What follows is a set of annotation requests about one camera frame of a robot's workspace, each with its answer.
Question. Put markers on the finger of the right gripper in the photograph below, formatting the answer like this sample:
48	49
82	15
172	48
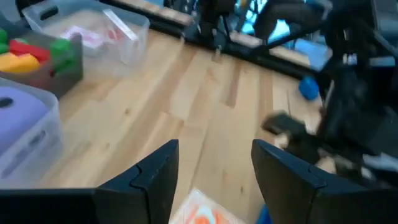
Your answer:
283	124

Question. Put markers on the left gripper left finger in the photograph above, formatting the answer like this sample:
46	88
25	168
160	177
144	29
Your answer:
93	205

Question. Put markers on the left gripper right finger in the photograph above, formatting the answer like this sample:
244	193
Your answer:
311	202

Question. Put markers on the small blue ball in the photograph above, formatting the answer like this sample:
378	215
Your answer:
308	88

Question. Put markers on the blue toy brick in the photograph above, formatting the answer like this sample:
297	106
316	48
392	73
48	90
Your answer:
265	216

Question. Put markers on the purple foam die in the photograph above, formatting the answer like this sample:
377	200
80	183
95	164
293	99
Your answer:
18	115

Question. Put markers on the yellow toy brick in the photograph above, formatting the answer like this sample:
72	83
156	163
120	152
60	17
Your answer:
18	63

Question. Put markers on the red toy brick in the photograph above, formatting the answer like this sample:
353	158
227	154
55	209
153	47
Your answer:
29	49

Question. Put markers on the pink playing card deck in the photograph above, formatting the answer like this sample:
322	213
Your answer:
87	36

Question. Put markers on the long green toy brick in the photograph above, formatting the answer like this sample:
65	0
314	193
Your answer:
2	40

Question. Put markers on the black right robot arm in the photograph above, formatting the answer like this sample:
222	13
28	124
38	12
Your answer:
354	93

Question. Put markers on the clear plastic bin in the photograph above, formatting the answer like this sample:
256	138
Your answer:
46	140
133	46

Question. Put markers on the grey plastic bin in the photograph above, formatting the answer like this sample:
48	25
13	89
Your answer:
68	77

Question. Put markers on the black aluminium table frame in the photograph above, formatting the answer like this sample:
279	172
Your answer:
273	63

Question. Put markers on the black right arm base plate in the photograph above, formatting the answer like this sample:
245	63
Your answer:
217	34

